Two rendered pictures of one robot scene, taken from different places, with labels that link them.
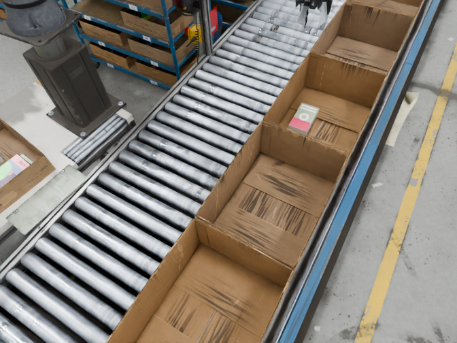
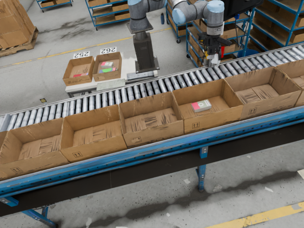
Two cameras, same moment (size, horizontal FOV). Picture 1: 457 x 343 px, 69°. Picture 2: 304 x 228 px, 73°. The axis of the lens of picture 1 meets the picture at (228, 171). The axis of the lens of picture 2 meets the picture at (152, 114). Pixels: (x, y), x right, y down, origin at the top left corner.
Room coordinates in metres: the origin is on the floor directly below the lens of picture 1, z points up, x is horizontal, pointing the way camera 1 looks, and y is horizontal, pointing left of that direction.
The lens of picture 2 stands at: (-0.06, -0.91, 2.02)
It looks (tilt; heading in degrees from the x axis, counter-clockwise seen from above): 46 degrees down; 54
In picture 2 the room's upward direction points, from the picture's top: 12 degrees counter-clockwise
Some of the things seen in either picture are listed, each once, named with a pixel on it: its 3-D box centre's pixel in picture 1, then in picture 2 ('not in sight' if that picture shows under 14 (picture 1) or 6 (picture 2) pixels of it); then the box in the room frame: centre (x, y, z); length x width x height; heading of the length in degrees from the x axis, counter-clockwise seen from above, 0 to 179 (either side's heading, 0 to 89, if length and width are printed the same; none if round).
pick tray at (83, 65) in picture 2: not in sight; (80, 70); (0.60, 1.15, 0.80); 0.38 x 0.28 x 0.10; 49
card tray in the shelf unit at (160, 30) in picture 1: (158, 14); (216, 42); (2.18, 0.39, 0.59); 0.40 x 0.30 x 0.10; 54
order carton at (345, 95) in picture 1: (322, 113); (204, 106); (0.82, -0.35, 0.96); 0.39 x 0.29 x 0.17; 146
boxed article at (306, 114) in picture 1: (303, 119); (201, 106); (0.86, -0.30, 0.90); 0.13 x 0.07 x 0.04; 148
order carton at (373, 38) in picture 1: (358, 52); (257, 92); (1.15, -0.57, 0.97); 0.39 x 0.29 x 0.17; 146
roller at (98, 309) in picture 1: (76, 293); (91, 114); (0.32, 0.53, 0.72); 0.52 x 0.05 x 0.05; 56
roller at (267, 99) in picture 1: (239, 89); (206, 86); (1.24, -0.08, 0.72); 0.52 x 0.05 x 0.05; 56
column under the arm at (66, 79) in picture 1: (71, 82); (144, 51); (1.15, 0.64, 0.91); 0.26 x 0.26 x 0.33; 51
